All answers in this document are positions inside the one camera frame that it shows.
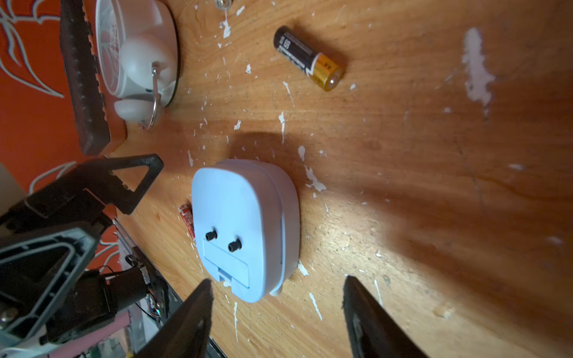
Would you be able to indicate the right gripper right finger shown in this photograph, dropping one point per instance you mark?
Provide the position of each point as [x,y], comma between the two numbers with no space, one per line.
[372,332]

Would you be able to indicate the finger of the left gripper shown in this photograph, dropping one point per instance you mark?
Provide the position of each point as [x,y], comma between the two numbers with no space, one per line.
[38,270]
[98,176]

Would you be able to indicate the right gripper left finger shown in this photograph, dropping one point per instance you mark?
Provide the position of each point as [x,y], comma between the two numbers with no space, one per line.
[187,333]

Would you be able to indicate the light blue square alarm clock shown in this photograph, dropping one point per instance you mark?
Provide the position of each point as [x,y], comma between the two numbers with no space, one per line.
[246,217]

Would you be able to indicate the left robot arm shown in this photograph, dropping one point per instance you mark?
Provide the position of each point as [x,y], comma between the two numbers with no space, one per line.
[96,298]

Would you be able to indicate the small red black battery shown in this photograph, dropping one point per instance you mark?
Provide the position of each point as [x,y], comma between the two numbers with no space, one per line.
[185,211]

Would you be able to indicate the white twin-bell alarm clock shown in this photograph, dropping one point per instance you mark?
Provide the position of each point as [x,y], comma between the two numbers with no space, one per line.
[138,53]

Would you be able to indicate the black gold AA battery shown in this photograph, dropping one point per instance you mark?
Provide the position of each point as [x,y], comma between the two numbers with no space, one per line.
[317,66]

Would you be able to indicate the black plastic tool case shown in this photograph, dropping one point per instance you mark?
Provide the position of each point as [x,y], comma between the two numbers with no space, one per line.
[81,69]

